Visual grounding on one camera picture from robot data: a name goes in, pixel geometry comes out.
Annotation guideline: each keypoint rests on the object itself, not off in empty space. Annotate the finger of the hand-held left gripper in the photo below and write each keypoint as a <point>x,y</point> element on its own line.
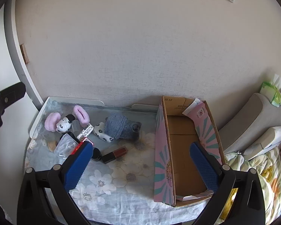
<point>11,96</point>

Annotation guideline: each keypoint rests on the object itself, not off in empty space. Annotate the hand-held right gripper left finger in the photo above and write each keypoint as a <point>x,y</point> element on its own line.
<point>78,166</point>

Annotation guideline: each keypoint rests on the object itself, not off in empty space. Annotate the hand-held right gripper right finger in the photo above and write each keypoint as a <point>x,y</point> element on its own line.
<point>205,168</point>

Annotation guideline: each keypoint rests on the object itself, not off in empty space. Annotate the black round jar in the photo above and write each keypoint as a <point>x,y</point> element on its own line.
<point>96,155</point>

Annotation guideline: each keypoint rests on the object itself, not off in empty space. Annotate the pink printed cardboard box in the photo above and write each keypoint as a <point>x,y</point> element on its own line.
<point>185,145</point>

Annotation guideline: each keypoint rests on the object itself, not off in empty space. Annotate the spotted white sock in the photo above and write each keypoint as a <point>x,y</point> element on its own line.
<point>101,132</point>

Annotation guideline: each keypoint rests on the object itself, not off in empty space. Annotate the black white plush toy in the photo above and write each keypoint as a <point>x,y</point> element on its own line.
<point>63,123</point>

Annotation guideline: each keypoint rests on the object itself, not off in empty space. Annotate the pink fluffy wristband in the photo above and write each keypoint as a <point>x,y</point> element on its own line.
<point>82,114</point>
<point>52,121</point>

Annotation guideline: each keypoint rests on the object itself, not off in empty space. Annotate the blue-grey fluffy sock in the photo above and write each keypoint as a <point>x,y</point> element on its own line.
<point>119,125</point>

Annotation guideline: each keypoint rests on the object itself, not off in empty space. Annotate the clear plastic container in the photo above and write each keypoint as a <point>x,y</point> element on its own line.
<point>64,145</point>

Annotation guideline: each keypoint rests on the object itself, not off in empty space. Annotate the red printed box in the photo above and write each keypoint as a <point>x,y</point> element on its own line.
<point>86,141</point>

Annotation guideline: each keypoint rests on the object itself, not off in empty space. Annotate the black scrunchie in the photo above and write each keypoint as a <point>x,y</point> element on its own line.
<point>72,135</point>

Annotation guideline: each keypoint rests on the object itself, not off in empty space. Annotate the beige round cap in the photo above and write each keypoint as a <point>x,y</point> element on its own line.
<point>52,145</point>

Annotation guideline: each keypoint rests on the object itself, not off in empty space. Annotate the white striped small box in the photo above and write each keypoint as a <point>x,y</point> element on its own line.
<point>85,131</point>

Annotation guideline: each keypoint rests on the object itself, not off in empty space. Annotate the grey metal pole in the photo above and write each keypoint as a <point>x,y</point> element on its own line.
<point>16,58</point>

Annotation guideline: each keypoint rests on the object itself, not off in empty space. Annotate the small clear glass cup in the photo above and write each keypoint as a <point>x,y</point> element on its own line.
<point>76,126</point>

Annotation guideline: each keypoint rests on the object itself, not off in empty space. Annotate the brown lip gloss black cap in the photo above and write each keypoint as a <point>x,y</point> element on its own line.
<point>117,153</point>

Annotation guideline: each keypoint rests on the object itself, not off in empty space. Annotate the floral blue tablecloth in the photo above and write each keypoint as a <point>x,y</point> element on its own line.
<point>121,192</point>

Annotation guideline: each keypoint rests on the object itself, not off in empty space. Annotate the floral yellow blanket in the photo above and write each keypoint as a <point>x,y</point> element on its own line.
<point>264,173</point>

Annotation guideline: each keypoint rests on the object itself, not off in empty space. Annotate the white pillow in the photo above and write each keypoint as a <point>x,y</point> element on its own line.
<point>264,140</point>

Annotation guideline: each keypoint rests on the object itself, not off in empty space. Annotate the grey pillow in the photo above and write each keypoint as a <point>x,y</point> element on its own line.
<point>250,117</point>

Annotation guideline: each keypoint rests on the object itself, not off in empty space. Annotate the green tissue pack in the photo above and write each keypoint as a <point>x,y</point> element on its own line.
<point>269,91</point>

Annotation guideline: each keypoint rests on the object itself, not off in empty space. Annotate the small brown wall piece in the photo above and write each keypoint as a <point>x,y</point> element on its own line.
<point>25,55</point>

